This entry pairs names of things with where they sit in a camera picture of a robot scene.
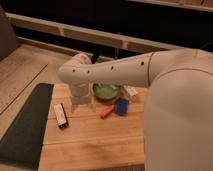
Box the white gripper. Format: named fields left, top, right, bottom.
left=69, top=84, right=96, bottom=114

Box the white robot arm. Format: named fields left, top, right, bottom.
left=58, top=49, right=213, bottom=171

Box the green bowl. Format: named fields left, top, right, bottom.
left=93, top=84, right=120, bottom=100

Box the orange carrot toy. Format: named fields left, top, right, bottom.
left=100, top=105, right=114, bottom=119

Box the white tube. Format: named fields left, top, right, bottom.
left=124, top=86, right=138, bottom=97

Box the dark floor mat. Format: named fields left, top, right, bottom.
left=0, top=83, right=53, bottom=169

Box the white wall rail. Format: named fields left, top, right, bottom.
left=6, top=13, right=182, bottom=53

